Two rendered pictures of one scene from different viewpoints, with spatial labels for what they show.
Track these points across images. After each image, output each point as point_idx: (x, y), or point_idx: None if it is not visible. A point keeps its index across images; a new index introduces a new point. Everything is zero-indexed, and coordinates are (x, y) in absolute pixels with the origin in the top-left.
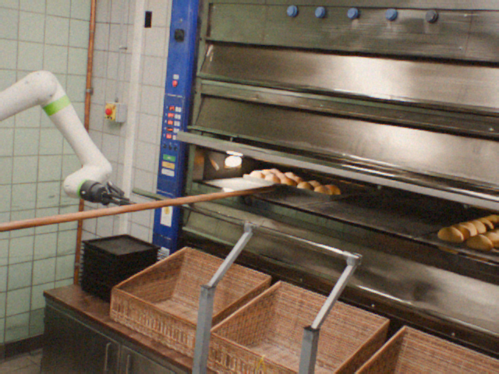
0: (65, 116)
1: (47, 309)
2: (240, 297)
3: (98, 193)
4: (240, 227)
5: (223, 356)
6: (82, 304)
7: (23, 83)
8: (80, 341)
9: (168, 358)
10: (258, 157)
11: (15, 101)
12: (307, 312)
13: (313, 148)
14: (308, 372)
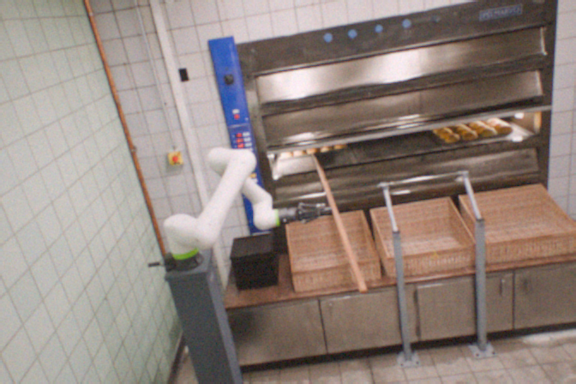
0: None
1: (231, 317)
2: (368, 231)
3: (296, 215)
4: (324, 191)
5: (403, 266)
6: (262, 297)
7: (241, 165)
8: (276, 320)
9: (367, 287)
10: (347, 141)
11: (243, 180)
12: None
13: (375, 122)
14: (484, 242)
